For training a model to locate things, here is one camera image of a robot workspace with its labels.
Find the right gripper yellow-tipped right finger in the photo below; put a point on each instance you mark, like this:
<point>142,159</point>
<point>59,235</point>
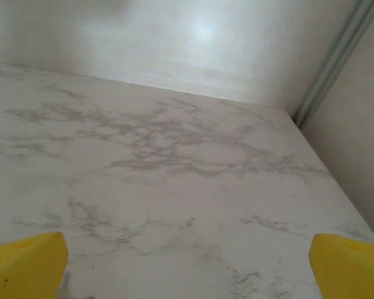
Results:
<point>352,271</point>

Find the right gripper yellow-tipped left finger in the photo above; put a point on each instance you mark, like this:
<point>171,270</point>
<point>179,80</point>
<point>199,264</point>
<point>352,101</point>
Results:
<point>25,268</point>

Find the aluminium frame post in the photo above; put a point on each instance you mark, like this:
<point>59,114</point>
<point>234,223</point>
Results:
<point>330,62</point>

